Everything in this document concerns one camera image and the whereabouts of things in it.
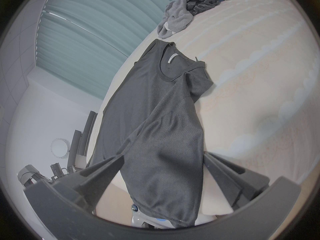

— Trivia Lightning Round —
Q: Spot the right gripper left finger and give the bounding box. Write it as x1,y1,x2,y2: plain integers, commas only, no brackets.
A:
53,154,126,209

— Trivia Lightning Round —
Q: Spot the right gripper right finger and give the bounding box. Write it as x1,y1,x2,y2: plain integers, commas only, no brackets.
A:
203,151,271,209

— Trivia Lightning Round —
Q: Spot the black T-shirt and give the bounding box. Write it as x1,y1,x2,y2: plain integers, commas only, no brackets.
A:
86,39,215,229

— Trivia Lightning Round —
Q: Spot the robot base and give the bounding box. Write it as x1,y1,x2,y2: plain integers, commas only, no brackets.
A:
129,203,175,229

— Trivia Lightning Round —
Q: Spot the round white mirror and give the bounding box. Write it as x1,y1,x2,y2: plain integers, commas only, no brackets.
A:
51,138,70,159

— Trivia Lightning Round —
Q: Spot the black dressing table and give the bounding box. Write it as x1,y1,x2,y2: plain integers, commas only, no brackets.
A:
67,130,88,171

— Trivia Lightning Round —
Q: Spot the black chest of drawers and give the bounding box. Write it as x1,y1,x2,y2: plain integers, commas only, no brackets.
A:
81,111,98,157

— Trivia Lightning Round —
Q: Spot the bed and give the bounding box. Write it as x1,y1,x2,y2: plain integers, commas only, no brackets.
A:
87,0,320,217

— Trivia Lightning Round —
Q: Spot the grey garment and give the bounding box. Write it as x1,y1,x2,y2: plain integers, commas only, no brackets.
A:
156,0,193,40

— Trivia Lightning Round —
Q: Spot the black glossy garment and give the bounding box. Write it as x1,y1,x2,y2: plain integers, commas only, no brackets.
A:
186,0,221,16

